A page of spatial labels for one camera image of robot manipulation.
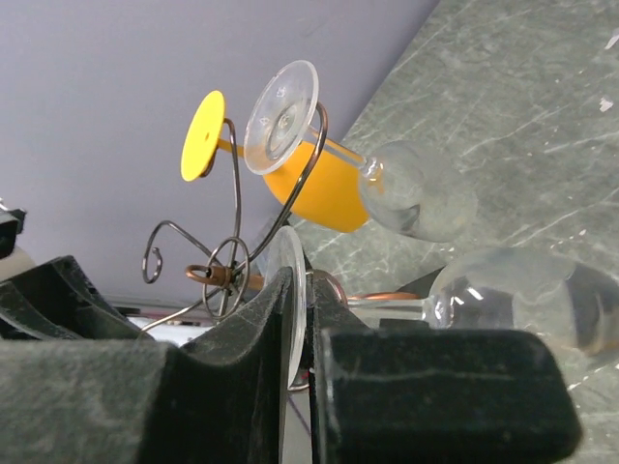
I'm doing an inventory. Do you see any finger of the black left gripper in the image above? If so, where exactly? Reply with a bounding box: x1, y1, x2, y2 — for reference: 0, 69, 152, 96
1, 255, 152, 340

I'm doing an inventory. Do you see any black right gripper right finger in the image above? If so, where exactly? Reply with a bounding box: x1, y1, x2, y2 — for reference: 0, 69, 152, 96
307, 270, 583, 463

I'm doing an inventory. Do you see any orange wine glass far left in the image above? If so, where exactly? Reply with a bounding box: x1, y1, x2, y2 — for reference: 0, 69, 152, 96
180, 90, 368, 233

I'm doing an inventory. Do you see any metal wine glass rack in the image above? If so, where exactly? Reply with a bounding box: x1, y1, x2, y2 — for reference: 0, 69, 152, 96
140, 104, 328, 334

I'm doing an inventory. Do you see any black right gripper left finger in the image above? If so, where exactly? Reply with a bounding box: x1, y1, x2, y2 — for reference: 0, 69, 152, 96
1, 268, 293, 463

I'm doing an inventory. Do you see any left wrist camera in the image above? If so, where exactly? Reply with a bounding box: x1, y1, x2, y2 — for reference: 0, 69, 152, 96
0, 200, 36, 281

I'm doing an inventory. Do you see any clear wine glass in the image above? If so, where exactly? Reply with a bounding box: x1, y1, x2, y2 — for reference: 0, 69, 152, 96
244, 60, 478, 243
264, 226, 619, 391

